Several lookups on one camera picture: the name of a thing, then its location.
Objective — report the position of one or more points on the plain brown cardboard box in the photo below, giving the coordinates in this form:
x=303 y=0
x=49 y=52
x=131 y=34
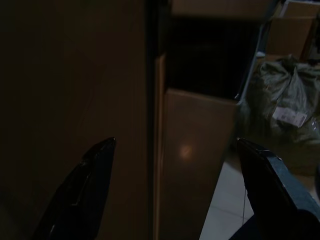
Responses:
x=287 y=35

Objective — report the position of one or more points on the tall open cardboard box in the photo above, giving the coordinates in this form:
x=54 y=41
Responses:
x=190 y=125

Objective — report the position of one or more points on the green woven sack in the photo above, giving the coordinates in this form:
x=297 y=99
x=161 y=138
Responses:
x=275 y=87

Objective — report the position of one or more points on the large brown cardboard box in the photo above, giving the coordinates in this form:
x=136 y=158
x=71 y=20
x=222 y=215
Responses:
x=62 y=75

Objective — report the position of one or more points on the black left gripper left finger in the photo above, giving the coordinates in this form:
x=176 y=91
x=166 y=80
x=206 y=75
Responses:
x=80 y=200

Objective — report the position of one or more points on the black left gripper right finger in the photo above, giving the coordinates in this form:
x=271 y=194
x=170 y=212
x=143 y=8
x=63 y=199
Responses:
x=275 y=190

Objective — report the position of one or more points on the flat cardboard box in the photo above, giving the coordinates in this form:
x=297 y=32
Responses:
x=220 y=7

